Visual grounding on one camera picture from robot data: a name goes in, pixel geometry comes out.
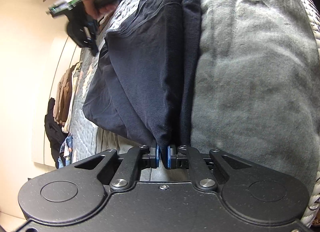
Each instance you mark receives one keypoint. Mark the brown beige folded clothes stack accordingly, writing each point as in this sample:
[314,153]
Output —
[65,96]

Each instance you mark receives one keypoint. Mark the grey quilted bedspread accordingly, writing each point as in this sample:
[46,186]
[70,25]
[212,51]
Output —
[256,86]

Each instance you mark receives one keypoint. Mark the blue patterned crumpled garment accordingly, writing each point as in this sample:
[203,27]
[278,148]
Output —
[66,150]

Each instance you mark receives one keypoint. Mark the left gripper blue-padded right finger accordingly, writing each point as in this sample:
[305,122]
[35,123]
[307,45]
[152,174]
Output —
[199,173]

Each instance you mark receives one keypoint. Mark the navy blue t-shirt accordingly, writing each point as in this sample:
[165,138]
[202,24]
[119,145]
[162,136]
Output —
[143,86]

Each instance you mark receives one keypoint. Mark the black jacket by headboard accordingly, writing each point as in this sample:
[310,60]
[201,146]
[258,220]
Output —
[54,133]

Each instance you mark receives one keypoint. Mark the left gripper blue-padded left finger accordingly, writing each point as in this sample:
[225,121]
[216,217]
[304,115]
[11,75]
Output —
[131,164]

